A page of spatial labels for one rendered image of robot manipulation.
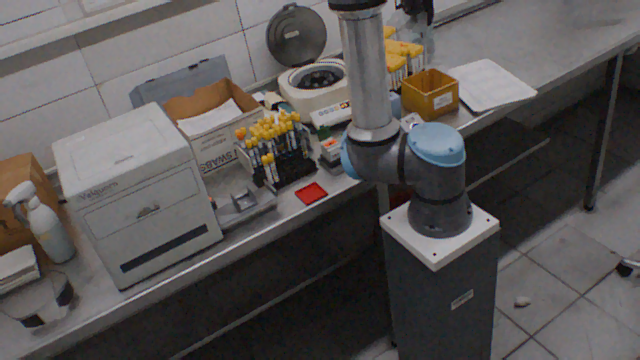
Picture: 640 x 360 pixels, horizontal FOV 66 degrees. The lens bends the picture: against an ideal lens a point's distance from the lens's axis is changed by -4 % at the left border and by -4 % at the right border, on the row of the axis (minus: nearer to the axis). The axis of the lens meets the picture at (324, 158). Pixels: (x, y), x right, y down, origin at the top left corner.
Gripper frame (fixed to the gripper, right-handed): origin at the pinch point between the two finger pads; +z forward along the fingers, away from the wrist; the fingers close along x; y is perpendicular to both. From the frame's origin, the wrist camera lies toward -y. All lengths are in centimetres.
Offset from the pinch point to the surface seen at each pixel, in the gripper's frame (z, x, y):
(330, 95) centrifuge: 16.2, -14.5, 26.9
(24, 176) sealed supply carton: 8, -21, 118
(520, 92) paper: 24.2, 13.9, -26.4
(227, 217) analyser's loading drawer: 22, 14, 73
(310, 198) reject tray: 25, 16, 51
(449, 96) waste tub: 19.7, 6.7, -3.3
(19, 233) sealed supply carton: 19, -13, 124
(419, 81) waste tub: 18.6, -6.0, -1.4
